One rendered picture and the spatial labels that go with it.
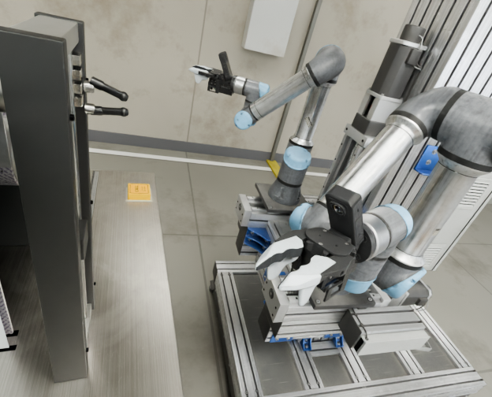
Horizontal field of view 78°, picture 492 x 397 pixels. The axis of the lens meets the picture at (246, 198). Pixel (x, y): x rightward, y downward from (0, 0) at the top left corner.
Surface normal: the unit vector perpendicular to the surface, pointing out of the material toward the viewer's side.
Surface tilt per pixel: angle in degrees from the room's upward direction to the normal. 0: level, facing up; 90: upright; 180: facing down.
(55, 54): 90
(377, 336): 0
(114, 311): 0
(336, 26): 90
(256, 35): 90
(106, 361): 0
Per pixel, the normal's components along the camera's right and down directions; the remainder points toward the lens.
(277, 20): 0.22, 0.55
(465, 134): -0.84, 0.19
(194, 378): 0.23, -0.83
